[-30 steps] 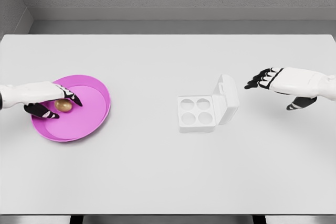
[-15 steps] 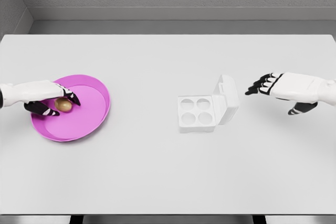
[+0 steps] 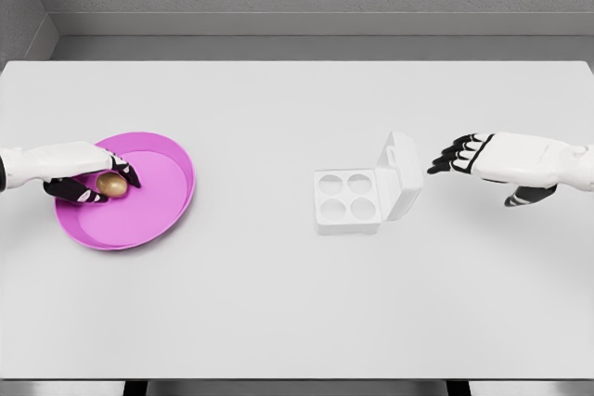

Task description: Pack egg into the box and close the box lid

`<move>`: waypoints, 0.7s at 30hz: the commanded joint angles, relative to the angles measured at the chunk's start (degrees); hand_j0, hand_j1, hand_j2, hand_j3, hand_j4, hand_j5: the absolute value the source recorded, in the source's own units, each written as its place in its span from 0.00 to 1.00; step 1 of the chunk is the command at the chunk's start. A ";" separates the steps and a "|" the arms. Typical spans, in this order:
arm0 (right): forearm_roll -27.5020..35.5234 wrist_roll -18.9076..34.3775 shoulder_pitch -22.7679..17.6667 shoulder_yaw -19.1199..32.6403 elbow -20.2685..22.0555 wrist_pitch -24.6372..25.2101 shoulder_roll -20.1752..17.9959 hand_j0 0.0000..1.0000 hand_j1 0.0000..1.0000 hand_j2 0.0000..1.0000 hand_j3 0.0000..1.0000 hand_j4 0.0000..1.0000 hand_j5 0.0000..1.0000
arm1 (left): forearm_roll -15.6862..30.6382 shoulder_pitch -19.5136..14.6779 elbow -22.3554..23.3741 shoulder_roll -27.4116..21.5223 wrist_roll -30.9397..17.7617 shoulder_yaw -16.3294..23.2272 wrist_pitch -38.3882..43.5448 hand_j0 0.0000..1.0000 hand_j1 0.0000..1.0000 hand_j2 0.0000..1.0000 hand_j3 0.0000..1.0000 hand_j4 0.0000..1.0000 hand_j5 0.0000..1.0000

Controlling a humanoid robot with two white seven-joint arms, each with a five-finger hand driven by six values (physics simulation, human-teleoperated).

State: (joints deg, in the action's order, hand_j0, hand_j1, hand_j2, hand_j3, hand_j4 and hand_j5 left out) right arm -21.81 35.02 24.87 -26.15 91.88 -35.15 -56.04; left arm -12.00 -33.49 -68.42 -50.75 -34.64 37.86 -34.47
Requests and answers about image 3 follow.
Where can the pink round plate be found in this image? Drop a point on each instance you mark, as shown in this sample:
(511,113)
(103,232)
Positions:
(139,201)

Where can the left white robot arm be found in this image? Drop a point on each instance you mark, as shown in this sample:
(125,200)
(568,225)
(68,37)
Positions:
(13,167)

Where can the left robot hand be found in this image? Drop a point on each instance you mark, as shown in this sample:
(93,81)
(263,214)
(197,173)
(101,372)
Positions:
(74,159)

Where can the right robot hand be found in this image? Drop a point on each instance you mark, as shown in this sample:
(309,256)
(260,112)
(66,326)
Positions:
(515,158)

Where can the golden brown egg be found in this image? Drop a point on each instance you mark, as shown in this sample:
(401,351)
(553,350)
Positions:
(113,184)

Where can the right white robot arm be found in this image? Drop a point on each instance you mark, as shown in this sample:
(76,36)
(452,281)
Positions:
(584,167)

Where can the white egg box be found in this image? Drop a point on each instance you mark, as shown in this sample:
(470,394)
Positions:
(366,187)

